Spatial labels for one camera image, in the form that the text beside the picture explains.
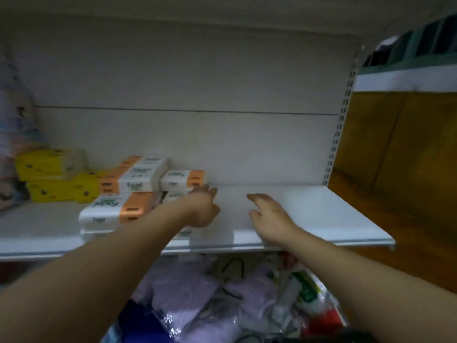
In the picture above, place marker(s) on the person's right hand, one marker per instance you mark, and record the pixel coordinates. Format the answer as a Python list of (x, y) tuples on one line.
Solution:
[(273, 221)]

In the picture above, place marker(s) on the person's left hand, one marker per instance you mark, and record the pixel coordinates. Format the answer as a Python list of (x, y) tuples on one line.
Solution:
[(201, 210)]

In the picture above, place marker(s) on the person's right thumb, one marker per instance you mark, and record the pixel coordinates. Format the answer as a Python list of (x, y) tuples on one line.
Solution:
[(255, 213)]

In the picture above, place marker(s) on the person's left fingers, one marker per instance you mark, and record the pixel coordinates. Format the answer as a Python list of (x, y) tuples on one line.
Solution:
[(207, 191)]

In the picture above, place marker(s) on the person's right forearm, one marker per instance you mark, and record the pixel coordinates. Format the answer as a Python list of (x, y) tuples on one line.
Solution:
[(364, 285)]

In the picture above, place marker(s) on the person's left forearm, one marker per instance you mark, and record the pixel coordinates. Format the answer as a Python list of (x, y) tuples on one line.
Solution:
[(92, 275)]

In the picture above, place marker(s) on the white metal shelf board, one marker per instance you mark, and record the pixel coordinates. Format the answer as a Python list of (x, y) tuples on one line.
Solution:
[(321, 214)]

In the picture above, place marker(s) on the green and white packet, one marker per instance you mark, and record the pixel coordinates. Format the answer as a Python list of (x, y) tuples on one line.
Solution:
[(303, 287)]

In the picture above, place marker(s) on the stack of orange white tissue packs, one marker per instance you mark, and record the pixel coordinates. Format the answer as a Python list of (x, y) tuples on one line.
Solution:
[(117, 207)]

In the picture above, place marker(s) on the purple plastic bag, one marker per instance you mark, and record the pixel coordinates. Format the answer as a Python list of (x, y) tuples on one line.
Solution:
[(185, 292)]

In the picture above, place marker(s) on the white shelf back panel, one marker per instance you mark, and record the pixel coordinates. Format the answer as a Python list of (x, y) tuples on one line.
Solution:
[(214, 85)]

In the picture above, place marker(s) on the yellow tissue pack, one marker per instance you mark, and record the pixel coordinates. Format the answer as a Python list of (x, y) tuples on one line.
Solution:
[(46, 164), (50, 191), (87, 185)]

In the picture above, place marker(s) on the red packet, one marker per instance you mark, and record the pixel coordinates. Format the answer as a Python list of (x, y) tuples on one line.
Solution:
[(325, 321)]

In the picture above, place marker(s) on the white slotted shelf upright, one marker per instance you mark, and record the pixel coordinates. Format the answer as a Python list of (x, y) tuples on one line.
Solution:
[(342, 114)]

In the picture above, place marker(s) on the clear crinkled plastic bag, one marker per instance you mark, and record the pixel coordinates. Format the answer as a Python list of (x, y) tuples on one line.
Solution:
[(175, 326)]

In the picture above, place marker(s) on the blue packet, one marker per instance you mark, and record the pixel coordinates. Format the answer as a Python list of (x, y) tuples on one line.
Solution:
[(137, 325)]

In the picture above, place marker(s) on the brown wooden cabinet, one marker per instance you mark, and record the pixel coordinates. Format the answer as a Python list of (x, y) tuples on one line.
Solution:
[(403, 157)]

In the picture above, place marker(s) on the stack of pastel packets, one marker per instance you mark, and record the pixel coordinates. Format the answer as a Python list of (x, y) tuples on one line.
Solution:
[(16, 139)]

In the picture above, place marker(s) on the green and white ledge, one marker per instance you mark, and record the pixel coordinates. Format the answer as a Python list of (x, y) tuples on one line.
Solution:
[(407, 64)]

